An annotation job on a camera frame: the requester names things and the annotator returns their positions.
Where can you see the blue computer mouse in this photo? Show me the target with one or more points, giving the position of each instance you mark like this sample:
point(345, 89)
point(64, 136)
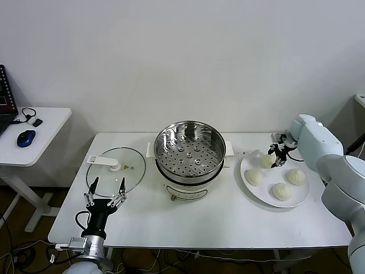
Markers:
point(26, 138)

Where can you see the black and red laptop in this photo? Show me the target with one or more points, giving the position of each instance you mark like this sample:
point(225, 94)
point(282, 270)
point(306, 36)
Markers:
point(5, 120)

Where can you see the white round plate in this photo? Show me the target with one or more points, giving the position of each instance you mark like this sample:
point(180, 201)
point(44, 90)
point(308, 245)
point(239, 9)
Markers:
point(262, 194)

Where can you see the white table leg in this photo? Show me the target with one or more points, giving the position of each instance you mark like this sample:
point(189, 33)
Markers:
point(278, 262)
point(109, 257)

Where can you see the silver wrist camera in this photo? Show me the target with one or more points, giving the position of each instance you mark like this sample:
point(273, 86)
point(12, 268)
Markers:
point(278, 137)
point(75, 244)

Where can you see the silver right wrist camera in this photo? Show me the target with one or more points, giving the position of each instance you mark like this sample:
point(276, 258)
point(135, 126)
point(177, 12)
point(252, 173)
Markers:
point(278, 137)

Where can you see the white steamed baozi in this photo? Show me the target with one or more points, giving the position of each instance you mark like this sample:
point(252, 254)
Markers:
point(254, 177)
point(281, 191)
point(267, 162)
point(296, 176)

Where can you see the white electric cooker base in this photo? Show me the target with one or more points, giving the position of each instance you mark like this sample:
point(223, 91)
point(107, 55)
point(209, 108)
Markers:
point(185, 191)

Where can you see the small black device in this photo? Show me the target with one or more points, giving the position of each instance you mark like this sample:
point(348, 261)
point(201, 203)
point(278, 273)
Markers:
point(37, 123)

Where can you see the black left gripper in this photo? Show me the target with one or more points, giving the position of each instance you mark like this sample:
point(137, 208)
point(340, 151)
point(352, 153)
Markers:
point(97, 217)

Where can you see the steel perforated steamer basket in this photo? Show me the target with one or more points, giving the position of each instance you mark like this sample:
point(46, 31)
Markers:
point(219, 145)

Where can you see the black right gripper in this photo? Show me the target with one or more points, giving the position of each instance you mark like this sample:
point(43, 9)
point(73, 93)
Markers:
point(288, 144)

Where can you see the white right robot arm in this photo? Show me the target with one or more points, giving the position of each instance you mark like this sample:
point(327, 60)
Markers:
point(319, 142)

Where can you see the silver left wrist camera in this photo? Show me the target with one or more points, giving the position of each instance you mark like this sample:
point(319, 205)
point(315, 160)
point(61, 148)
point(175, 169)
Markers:
point(75, 244)

